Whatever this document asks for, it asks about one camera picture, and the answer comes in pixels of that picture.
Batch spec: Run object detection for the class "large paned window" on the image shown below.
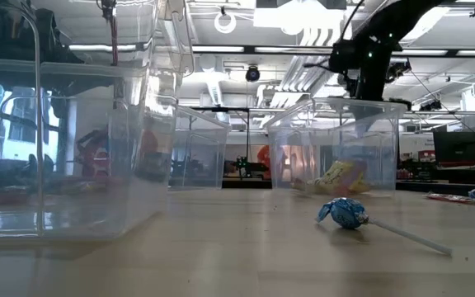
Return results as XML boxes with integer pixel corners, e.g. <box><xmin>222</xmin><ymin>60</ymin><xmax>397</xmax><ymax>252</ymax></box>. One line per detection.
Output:
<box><xmin>0</xmin><ymin>80</ymin><xmax>63</xmax><ymax>174</ymax></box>

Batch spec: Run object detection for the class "black aluminium table frame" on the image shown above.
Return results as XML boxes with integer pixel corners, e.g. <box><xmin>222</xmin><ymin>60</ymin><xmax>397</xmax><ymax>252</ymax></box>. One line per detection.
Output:
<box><xmin>167</xmin><ymin>177</ymin><xmax>475</xmax><ymax>198</ymax></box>

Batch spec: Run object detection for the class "black wall monitor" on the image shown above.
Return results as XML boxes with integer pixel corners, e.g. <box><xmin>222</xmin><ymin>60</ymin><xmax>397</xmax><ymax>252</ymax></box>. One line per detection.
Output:
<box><xmin>432</xmin><ymin>130</ymin><xmax>475</xmax><ymax>166</ymax></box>

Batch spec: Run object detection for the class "white ceiling ring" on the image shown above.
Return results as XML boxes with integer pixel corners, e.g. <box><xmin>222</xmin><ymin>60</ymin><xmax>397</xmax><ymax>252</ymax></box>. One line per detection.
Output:
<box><xmin>214</xmin><ymin>11</ymin><xmax>238</xmax><ymax>35</ymax></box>

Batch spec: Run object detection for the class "black ceiling camera dome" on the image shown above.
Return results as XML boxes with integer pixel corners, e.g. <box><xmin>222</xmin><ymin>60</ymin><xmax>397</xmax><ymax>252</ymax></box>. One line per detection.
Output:
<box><xmin>244</xmin><ymin>64</ymin><xmax>261</xmax><ymax>83</ymax></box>

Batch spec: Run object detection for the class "black ceiling spotlight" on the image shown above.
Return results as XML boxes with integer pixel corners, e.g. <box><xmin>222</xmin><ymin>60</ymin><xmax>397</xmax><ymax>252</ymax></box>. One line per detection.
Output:
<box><xmin>388</xmin><ymin>60</ymin><xmax>412</xmax><ymax>83</ymax></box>
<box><xmin>418</xmin><ymin>98</ymin><xmax>444</xmax><ymax>112</ymax></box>

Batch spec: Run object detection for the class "clear plastic bin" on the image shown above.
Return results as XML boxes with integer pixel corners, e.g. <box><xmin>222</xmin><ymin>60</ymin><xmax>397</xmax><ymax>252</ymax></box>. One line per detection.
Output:
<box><xmin>265</xmin><ymin>97</ymin><xmax>408</xmax><ymax>196</ymax></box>
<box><xmin>170</xmin><ymin>105</ymin><xmax>233</xmax><ymax>191</ymax></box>
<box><xmin>0</xmin><ymin>0</ymin><xmax>196</xmax><ymax>243</ymax></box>

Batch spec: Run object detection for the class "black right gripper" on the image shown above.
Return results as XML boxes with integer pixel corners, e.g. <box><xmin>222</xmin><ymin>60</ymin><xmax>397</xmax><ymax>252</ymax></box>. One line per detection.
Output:
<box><xmin>344</xmin><ymin>73</ymin><xmax>412</xmax><ymax>140</ymax></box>

